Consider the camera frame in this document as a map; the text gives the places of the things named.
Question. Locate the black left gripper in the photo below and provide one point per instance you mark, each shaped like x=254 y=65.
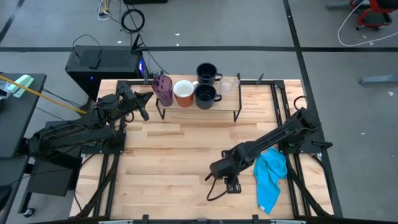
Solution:
x=129 y=98

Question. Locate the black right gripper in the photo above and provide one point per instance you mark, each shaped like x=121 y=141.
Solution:
x=224 y=166

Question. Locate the purple faceted plastic tumbler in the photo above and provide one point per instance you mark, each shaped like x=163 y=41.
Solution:
x=162 y=90

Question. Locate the orange mug with white inside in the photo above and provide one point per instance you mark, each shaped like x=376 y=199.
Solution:
x=184 y=101

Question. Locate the dark blue speckled enamel mug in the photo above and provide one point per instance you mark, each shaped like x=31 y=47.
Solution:
x=206 y=73
x=205 y=98

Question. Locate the small clear glass cup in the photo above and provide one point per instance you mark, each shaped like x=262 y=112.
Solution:
x=228 y=86

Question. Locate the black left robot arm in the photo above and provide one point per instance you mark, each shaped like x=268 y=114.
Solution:
x=71 y=137

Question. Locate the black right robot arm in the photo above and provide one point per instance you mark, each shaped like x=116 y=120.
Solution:
x=273 y=137

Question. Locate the wooden shelf with black legs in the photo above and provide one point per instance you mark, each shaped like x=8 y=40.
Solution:
x=230 y=102

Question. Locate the blue microfibre cloth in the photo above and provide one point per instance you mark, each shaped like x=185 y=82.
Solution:
x=269 y=180

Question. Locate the black computer tower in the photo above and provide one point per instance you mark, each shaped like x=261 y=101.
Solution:
x=115 y=59

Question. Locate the black wifi antennas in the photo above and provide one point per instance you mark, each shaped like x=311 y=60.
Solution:
x=136 y=43

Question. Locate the small black box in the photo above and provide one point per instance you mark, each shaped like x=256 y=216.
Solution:
x=94 y=63

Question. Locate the black floor box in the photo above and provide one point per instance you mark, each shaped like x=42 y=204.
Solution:
x=144 y=1

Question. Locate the black low cart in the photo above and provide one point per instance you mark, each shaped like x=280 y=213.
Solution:
x=53 y=177

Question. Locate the mint green stapler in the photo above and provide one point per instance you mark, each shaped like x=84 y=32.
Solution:
x=22 y=83

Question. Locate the black side desk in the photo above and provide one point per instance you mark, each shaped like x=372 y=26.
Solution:
x=18 y=124

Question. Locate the clear plastic bag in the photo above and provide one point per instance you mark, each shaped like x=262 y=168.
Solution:
x=4 y=90

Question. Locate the black caster wheel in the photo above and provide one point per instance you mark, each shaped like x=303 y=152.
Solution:
x=29 y=212

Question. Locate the grey desk foot bar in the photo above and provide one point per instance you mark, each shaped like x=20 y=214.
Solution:
x=339 y=5
x=377 y=79

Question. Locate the red rolling chair base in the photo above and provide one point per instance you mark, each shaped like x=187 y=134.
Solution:
x=359 y=22

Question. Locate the black aluminium table frame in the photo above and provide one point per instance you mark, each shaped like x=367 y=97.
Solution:
x=267 y=82

